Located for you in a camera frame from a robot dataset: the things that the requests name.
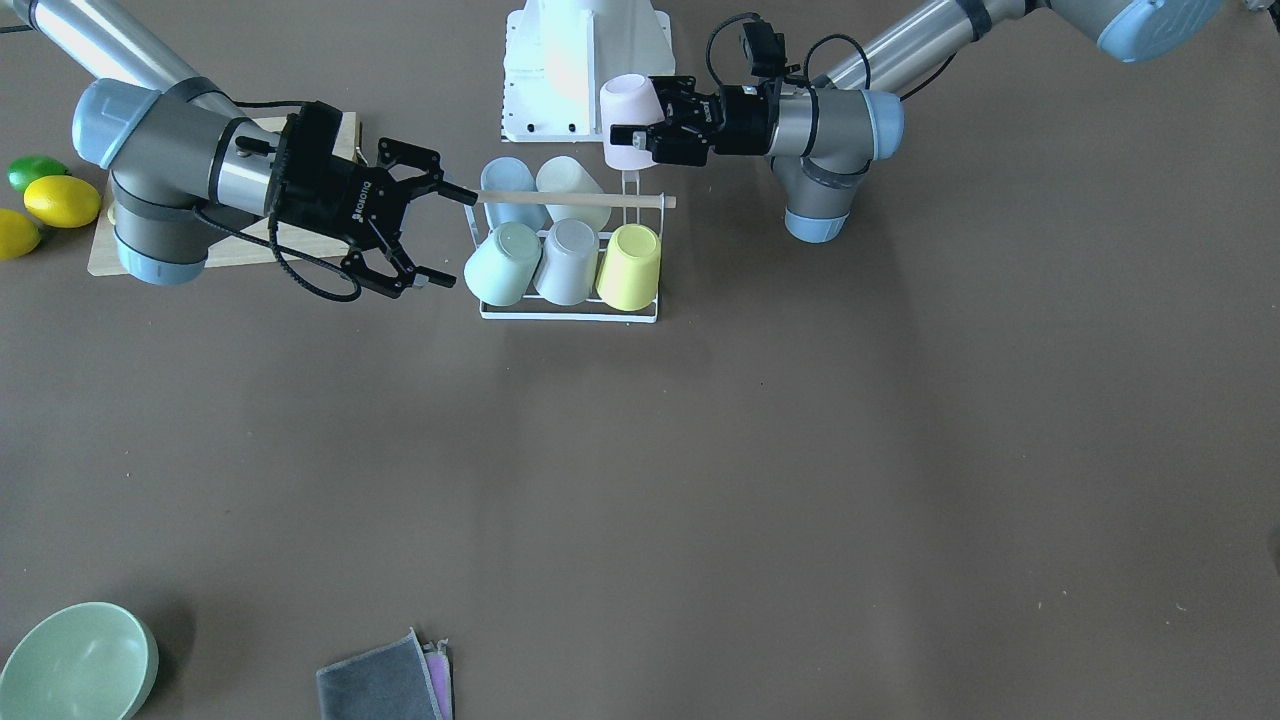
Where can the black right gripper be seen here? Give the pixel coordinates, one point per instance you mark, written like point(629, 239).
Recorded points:
point(338, 211)

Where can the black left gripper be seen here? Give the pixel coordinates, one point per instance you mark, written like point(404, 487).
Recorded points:
point(738, 120)

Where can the pink cup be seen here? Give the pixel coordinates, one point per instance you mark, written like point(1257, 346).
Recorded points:
point(628, 100)

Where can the green cup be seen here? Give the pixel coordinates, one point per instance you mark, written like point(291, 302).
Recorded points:
point(502, 266)

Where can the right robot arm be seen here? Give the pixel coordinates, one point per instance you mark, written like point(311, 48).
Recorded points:
point(188, 168)

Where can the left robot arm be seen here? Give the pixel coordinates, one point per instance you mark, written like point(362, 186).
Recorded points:
point(821, 133)

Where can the white cup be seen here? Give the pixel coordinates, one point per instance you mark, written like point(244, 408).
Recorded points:
point(567, 175)

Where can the yellow cup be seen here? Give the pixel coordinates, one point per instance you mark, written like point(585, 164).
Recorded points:
point(628, 278)

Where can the grey cup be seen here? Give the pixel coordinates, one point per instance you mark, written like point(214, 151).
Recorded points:
point(566, 272)

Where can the wooden cutting board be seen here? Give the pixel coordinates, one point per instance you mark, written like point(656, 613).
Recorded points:
point(233, 252)

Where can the upper yellow lemon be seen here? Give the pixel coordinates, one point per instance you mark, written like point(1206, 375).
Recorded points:
point(63, 202)

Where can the yellow lemon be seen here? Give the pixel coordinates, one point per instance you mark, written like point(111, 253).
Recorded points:
point(63, 202)
point(19, 235)

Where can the lime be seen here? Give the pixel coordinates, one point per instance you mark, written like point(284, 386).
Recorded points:
point(27, 169)

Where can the lower yellow lemon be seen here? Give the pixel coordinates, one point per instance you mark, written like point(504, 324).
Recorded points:
point(19, 235)

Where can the grey cloth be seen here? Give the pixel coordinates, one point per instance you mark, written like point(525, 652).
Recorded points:
point(406, 679)

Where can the green bowl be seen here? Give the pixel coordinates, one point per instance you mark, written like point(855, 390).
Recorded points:
point(93, 660)

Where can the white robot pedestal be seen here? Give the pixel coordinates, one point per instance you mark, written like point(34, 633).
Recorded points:
point(558, 55)

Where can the white wire cup rack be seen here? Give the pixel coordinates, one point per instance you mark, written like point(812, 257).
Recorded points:
point(508, 194)

